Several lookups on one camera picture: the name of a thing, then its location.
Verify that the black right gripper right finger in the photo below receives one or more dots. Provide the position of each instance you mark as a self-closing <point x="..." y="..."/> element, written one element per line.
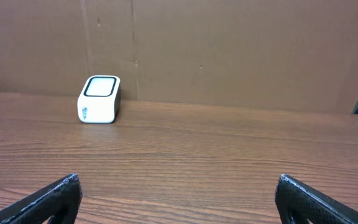
<point x="298" y="203"/>

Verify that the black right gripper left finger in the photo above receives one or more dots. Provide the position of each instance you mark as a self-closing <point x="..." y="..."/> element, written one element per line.
<point x="58" y="202"/>

